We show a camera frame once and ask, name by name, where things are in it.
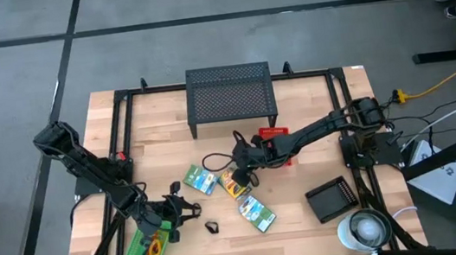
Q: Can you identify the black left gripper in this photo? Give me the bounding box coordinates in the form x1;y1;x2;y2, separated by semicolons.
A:
129;180;189;248

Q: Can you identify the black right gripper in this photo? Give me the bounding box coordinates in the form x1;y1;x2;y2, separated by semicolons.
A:
227;133;273;190

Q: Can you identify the yellow Crayola crayon box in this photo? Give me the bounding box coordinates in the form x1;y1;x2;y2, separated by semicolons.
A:
216;164;254;203

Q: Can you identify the orange coil wrist keychain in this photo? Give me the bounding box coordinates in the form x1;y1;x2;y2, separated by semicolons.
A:
147;233;166;248

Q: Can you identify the green blue crayon box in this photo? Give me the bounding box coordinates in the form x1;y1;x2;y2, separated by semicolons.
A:
235;191;280;238

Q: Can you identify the black binder clip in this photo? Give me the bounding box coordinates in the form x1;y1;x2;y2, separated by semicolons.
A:
203;220;221;237

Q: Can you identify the green blue snack packet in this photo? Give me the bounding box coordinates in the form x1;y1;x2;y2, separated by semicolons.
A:
179;160;221;200

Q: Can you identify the yellow coil wrist keychain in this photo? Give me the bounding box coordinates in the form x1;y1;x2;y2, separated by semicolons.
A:
145;242;165;255

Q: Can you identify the red plastic basket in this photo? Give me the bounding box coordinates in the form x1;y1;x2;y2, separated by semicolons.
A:
257;123;294;170

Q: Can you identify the green plastic basket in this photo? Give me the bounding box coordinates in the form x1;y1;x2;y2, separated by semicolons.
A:
120;220;178;255

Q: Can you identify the black mesh tray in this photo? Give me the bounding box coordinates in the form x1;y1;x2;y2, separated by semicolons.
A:
303;173;362;226

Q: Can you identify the black perforated metal desk riser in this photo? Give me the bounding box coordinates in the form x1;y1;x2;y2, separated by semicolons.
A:
180;59;281;141

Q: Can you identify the white cardboard box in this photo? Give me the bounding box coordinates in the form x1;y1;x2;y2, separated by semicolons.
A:
401;135;456;212

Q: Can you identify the black left camera cable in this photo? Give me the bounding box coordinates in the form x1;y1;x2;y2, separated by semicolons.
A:
173;191;205;230

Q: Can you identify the black camera cable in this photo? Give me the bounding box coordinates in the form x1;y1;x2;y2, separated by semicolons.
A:
173;191;205;230
197;127;250;175

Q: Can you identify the black right camera cable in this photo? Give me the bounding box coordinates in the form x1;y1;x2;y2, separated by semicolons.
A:
197;127;250;175

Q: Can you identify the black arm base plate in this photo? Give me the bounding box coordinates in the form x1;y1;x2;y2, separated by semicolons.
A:
69;156;138;199
338;127;405;172

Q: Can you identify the black metal table frame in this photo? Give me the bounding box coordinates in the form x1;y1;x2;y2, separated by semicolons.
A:
42;45;432;255

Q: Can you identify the white lamp cable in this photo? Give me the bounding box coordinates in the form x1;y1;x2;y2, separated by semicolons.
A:
389;204;420;220

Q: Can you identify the yellow extension cord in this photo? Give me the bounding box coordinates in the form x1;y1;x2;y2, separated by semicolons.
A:
388;47;456;106

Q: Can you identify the black desk frame bar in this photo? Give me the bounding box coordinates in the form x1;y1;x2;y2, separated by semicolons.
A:
396;124;456;183

